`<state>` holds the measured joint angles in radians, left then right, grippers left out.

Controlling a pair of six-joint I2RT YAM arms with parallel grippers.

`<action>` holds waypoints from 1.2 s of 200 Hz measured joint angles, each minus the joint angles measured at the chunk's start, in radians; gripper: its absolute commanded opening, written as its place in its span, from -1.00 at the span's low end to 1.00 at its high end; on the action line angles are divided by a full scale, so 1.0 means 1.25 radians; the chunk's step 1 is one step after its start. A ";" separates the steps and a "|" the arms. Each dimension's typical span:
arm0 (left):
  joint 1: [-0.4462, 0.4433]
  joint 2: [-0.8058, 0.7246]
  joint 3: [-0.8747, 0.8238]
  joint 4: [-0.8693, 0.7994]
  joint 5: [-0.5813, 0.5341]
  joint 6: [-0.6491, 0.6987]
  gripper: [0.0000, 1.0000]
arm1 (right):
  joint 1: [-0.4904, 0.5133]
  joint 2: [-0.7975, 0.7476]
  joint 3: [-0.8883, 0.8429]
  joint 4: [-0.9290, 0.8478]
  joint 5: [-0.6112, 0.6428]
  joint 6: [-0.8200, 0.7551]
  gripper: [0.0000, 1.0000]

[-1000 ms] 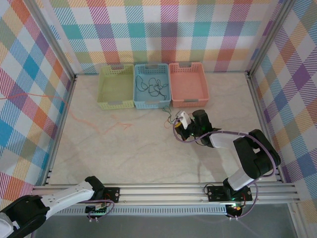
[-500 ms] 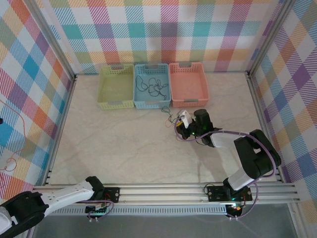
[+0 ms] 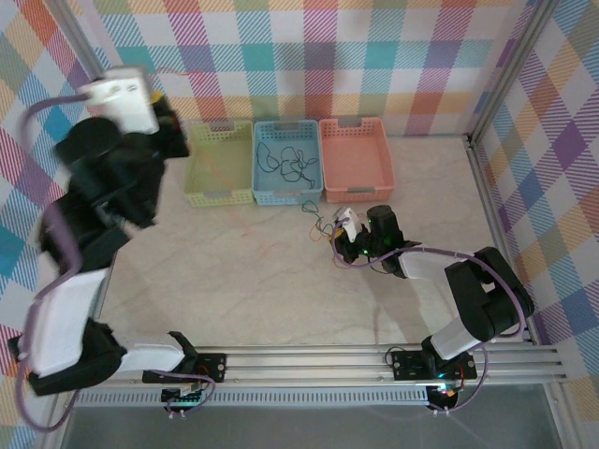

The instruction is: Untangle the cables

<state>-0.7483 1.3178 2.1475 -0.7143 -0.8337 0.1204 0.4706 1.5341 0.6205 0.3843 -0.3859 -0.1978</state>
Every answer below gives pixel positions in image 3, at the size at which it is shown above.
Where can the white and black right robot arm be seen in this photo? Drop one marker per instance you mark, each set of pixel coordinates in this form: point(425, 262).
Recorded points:
point(486, 299)

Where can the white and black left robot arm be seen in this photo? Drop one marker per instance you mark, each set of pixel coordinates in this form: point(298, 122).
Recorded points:
point(61, 322)

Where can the pink plastic basket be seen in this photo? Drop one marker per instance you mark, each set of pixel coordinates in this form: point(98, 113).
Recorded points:
point(355, 154)

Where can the green plastic basket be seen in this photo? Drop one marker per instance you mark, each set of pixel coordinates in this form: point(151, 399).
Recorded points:
point(217, 159)

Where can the blue plastic basket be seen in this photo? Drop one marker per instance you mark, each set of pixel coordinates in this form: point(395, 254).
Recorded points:
point(286, 140)

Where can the aluminium frame post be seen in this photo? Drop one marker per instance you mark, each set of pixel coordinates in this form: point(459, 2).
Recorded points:
point(513, 70)
point(86, 37)

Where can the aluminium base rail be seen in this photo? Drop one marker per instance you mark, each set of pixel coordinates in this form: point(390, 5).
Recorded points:
point(304, 365)

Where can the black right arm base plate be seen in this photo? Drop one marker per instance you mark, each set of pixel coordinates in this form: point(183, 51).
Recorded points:
point(407, 365)

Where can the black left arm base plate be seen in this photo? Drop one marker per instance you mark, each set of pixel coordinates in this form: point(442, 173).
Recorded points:
point(210, 367)

